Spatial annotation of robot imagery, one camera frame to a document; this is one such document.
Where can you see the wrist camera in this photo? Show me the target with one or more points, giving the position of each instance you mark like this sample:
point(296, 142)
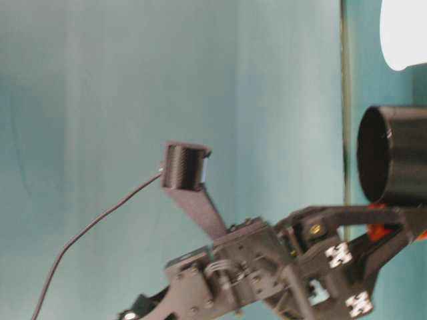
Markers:
point(183, 166)

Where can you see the camera mount bar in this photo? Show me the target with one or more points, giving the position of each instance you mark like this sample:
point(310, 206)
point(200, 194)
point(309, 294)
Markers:
point(200, 213)

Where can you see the blue-green table cloth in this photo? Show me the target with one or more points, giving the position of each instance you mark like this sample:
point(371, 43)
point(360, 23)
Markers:
point(377, 83)

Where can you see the white paper cup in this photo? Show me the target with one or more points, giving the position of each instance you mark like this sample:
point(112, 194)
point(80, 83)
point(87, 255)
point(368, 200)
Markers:
point(407, 30)

